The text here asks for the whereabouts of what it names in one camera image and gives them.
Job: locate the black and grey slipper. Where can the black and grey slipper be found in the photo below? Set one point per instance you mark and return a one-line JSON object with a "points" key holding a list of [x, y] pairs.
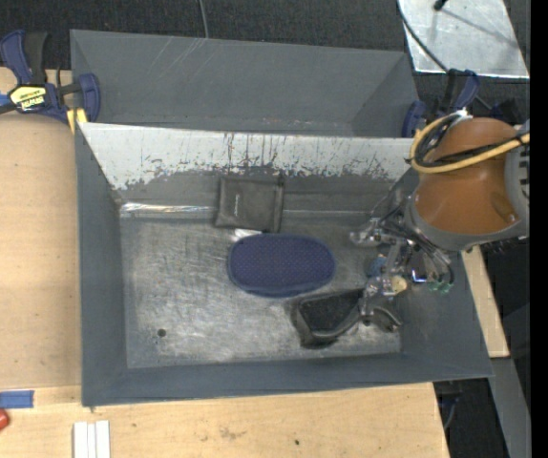
{"points": [[326, 314]]}

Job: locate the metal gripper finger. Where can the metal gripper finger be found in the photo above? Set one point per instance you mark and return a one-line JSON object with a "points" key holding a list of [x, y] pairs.
{"points": [[365, 235], [383, 317]]}

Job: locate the clear plastic wrapper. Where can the clear plastic wrapper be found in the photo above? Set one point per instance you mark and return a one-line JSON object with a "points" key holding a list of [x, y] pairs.
{"points": [[169, 209]]}

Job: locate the pale wood board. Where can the pale wood board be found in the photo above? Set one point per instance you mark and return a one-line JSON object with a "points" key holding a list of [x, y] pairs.
{"points": [[30, 256]]}

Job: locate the dark grey cloth pouch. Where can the dark grey cloth pouch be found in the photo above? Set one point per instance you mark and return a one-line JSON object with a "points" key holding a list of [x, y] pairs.
{"points": [[249, 204]]}

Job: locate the blue oval dotted cloth pad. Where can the blue oval dotted cloth pad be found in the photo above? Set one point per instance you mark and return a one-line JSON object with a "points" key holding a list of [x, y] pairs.
{"points": [[279, 265]]}

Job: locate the grey metal bin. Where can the grey metal bin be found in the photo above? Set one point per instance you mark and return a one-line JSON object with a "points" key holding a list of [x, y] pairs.
{"points": [[183, 313]]}

